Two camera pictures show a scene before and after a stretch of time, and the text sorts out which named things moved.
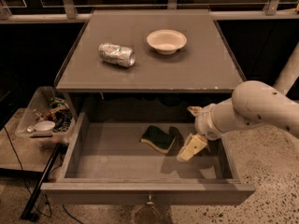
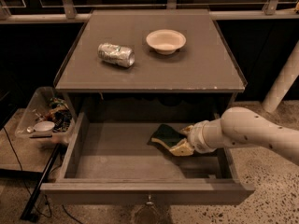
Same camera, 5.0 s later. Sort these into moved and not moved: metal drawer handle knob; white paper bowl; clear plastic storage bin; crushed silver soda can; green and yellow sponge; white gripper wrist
Moved: white gripper wrist; green and yellow sponge
Not moved: white paper bowl; clear plastic storage bin; metal drawer handle knob; crushed silver soda can
